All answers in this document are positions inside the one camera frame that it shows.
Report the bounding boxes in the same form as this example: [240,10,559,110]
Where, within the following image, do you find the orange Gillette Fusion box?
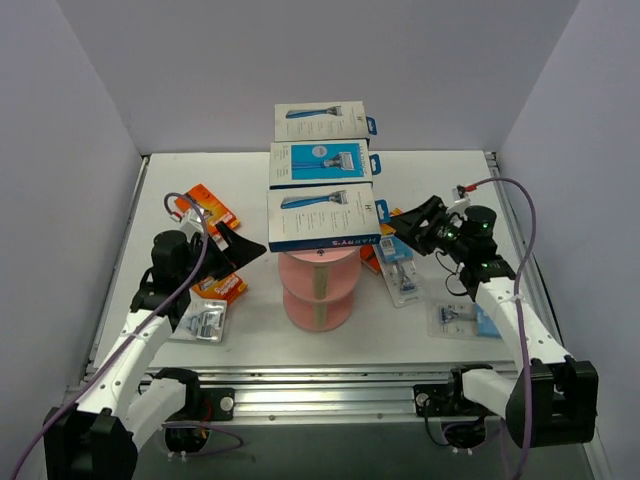
[192,273,248,304]

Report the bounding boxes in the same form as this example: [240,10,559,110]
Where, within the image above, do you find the clear blister razor pack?
[374,235,425,308]

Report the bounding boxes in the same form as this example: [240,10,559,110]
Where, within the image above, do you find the blue Harry's razor box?
[274,101,378,142]
[269,140,382,190]

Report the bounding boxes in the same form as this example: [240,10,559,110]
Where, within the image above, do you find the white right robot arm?
[389,196,599,449]

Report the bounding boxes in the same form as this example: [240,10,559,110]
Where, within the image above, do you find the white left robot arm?
[43,223,266,479]

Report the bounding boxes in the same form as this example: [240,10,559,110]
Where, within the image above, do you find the pink three-tier wooden shelf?
[278,247,361,333]

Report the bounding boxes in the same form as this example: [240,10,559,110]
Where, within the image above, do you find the white Gillette blister pack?
[170,298,228,344]

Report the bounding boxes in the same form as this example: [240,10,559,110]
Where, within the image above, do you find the blister razor pack blue card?
[428,300,501,340]

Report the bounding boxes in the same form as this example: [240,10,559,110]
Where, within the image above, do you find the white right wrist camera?
[447,185,471,214]

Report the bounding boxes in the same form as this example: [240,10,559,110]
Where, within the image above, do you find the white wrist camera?
[447,185,471,214]
[169,207,206,237]

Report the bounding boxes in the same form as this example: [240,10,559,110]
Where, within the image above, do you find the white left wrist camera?
[169,207,206,237]

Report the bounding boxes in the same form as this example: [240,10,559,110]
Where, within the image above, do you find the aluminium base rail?
[84,367,599,426]

